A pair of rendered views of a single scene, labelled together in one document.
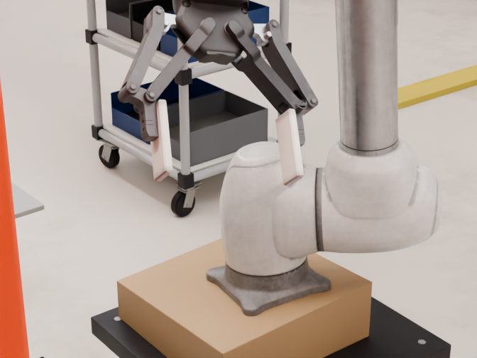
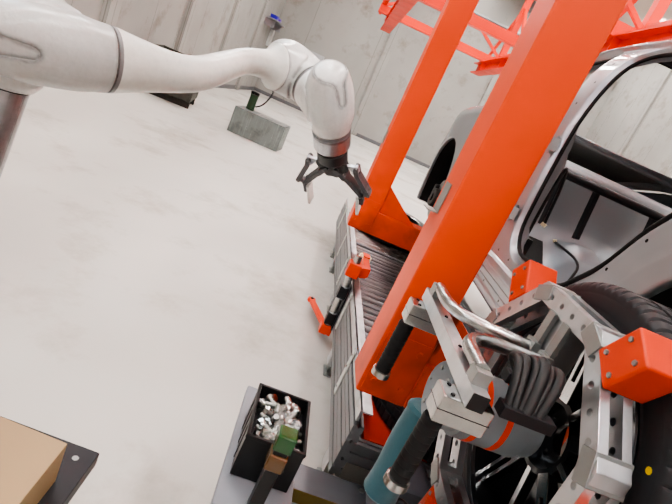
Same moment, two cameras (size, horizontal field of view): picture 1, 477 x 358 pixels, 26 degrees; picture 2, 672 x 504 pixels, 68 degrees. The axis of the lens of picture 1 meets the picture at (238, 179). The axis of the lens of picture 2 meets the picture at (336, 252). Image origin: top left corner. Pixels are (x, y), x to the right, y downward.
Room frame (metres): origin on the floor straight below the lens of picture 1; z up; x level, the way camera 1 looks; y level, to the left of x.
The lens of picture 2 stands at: (1.98, 0.77, 1.29)
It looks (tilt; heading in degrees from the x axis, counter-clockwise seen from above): 17 degrees down; 212
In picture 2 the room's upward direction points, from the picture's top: 25 degrees clockwise
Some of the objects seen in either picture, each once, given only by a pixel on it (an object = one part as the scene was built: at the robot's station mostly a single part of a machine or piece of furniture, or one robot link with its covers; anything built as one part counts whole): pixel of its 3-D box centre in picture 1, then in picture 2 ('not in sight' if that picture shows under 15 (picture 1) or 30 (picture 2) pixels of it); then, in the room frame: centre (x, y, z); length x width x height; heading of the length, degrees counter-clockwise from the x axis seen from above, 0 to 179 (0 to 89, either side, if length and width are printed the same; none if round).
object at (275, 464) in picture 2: not in sight; (276, 458); (1.23, 0.38, 0.59); 0.04 x 0.04 x 0.04; 39
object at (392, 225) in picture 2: not in sight; (413, 223); (-1.10, -0.70, 0.69); 0.52 x 0.17 x 0.35; 129
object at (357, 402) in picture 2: not in sight; (350, 297); (-0.39, -0.51, 0.28); 2.47 x 0.09 x 0.22; 39
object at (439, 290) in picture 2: not in sight; (489, 303); (0.96, 0.52, 1.03); 0.19 x 0.18 x 0.11; 129
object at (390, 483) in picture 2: not in sight; (415, 448); (1.24, 0.60, 0.83); 0.04 x 0.04 x 0.16
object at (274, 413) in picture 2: not in sight; (273, 432); (1.10, 0.27, 0.51); 0.20 x 0.14 x 0.13; 39
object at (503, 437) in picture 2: not in sight; (482, 409); (1.00, 0.62, 0.85); 0.21 x 0.14 x 0.14; 129
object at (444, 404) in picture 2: not in sight; (459, 407); (1.22, 0.63, 0.93); 0.09 x 0.05 x 0.05; 129
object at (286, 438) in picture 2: not in sight; (285, 440); (1.23, 0.38, 0.64); 0.04 x 0.04 x 0.04; 39
